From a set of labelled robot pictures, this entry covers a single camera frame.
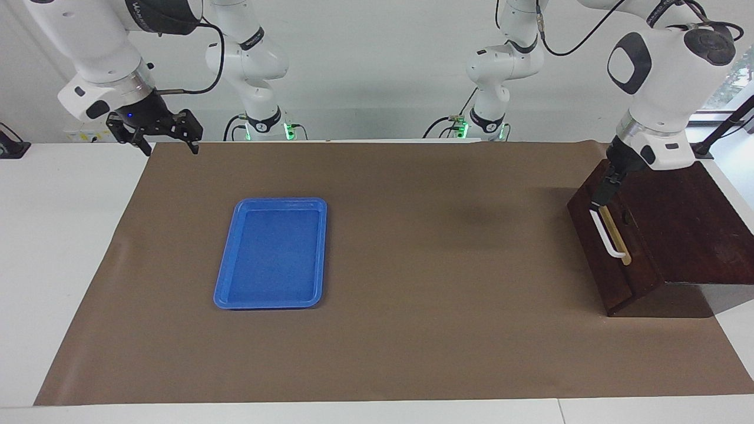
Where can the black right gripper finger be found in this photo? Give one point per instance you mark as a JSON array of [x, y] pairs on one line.
[[191, 126], [118, 125]]

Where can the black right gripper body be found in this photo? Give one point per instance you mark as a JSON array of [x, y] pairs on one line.
[[144, 115]]

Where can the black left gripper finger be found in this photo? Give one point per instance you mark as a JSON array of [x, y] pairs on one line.
[[609, 185]]

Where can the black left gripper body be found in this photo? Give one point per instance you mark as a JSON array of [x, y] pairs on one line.
[[623, 159]]

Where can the wooden drawer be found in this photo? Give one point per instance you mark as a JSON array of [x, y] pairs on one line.
[[639, 259]]

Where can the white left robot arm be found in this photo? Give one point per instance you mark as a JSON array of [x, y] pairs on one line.
[[665, 88]]

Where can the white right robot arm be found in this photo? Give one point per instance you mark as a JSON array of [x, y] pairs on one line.
[[100, 47]]

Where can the white socket box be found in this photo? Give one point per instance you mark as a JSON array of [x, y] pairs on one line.
[[82, 136]]

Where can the dark wooden cabinet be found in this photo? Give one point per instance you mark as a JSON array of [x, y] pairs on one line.
[[695, 224]]

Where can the black clamp stand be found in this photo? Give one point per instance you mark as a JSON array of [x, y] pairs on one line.
[[727, 123]]

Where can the window pane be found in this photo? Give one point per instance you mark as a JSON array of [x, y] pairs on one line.
[[742, 88]]

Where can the blue plastic tray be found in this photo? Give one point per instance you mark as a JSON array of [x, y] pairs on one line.
[[271, 259]]

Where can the brown table mat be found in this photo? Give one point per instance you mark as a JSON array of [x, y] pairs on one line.
[[412, 330]]

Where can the black desk mount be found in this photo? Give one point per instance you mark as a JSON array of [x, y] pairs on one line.
[[12, 150]]

